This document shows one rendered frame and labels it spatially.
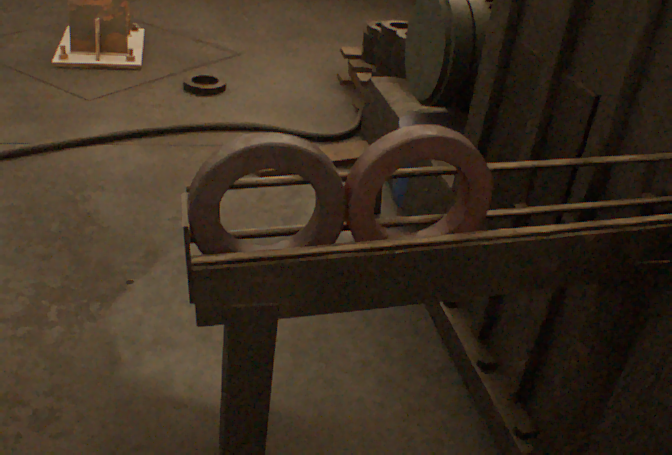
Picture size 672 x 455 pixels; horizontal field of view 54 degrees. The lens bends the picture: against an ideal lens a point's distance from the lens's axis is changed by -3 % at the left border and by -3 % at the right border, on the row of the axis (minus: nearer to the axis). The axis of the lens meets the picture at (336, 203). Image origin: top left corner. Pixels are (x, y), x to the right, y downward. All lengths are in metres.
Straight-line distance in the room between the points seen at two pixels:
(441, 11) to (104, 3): 1.70
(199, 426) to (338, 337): 0.42
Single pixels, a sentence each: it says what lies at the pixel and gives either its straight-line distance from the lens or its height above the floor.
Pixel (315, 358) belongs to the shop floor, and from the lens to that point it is 1.61.
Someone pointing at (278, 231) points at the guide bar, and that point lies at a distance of 0.85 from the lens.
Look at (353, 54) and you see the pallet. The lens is 3.23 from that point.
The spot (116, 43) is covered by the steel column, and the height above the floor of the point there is 0.08.
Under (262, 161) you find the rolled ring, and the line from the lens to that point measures 0.75.
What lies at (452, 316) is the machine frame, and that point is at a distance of 1.70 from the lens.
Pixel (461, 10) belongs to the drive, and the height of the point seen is 0.64.
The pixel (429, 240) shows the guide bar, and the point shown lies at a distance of 0.84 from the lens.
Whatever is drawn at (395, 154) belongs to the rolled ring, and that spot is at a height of 0.75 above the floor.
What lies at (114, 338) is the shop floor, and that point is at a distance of 1.65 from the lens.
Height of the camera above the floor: 1.08
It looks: 29 degrees down
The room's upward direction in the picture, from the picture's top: 8 degrees clockwise
